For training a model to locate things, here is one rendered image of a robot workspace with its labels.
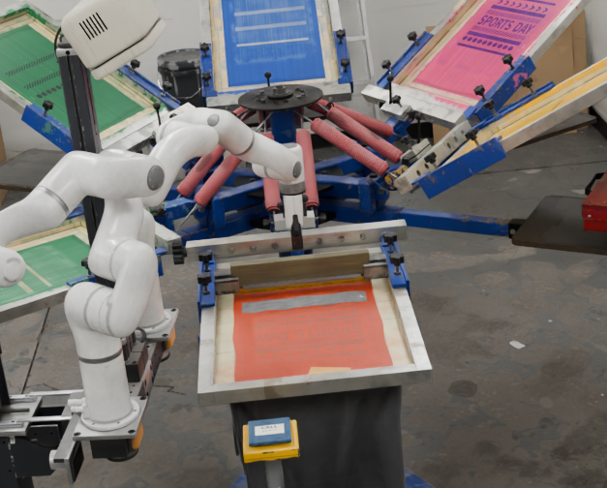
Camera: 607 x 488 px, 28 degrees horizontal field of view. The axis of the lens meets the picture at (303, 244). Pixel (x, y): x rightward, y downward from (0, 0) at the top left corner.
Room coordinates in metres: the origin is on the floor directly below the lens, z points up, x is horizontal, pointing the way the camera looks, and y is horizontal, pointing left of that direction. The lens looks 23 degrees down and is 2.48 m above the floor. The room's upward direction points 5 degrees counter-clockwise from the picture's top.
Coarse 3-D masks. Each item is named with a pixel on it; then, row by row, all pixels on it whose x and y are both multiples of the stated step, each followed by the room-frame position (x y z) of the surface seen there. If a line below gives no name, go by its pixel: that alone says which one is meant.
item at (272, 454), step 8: (296, 424) 2.50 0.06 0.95; (248, 432) 2.48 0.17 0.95; (296, 432) 2.47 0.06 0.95; (248, 440) 2.45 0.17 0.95; (296, 440) 2.43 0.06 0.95; (248, 448) 2.41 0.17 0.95; (256, 448) 2.41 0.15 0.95; (264, 448) 2.41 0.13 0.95; (272, 448) 2.40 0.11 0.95; (280, 448) 2.40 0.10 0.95; (288, 448) 2.40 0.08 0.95; (296, 448) 2.40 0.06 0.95; (248, 456) 2.39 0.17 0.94; (256, 456) 2.39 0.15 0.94; (264, 456) 2.39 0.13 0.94; (272, 456) 2.39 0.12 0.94; (280, 456) 2.40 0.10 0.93; (288, 456) 2.39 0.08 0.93; (296, 456) 2.39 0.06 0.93; (264, 464) 2.44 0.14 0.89; (272, 464) 2.44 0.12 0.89; (280, 464) 2.44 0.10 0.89; (272, 472) 2.44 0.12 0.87; (280, 472) 2.44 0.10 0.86; (272, 480) 2.44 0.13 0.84; (280, 480) 2.44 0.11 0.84
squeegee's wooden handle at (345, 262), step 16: (304, 256) 3.25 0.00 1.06; (320, 256) 3.24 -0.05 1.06; (336, 256) 3.23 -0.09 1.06; (352, 256) 3.23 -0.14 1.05; (368, 256) 3.23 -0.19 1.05; (240, 272) 3.23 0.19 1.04; (256, 272) 3.23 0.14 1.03; (272, 272) 3.23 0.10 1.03; (288, 272) 3.23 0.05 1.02; (304, 272) 3.23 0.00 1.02; (320, 272) 3.23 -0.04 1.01; (336, 272) 3.23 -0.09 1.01; (352, 272) 3.23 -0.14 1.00; (240, 288) 3.23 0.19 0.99
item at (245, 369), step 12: (240, 300) 3.21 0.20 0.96; (252, 300) 3.20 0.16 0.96; (240, 312) 3.13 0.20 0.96; (264, 312) 3.12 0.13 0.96; (276, 312) 3.11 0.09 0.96; (240, 324) 3.05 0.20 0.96; (252, 324) 3.04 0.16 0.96; (240, 336) 2.98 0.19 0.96; (252, 336) 2.97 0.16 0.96; (240, 348) 2.91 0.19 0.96; (252, 348) 2.91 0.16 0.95; (240, 360) 2.84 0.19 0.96; (252, 360) 2.83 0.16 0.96; (300, 360) 2.81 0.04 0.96; (240, 372) 2.78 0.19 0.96; (252, 372) 2.77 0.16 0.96; (264, 372) 2.76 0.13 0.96; (276, 372) 2.76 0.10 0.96; (288, 372) 2.75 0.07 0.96; (300, 372) 2.75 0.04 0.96
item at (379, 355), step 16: (304, 288) 3.25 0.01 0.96; (320, 288) 3.24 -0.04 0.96; (336, 288) 3.23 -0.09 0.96; (352, 288) 3.22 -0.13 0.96; (368, 288) 3.21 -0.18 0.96; (336, 304) 3.12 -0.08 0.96; (368, 304) 3.10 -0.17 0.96; (368, 320) 3.00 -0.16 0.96; (368, 336) 2.91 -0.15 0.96; (384, 352) 2.81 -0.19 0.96; (352, 368) 2.74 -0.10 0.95
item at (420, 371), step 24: (216, 264) 3.41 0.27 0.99; (216, 312) 3.14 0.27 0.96; (408, 312) 2.96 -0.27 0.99; (408, 336) 2.82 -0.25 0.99; (216, 384) 2.66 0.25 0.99; (240, 384) 2.65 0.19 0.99; (264, 384) 2.64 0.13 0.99; (288, 384) 2.63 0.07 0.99; (312, 384) 2.63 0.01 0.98; (336, 384) 2.63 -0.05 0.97; (360, 384) 2.63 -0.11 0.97; (384, 384) 2.64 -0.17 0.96
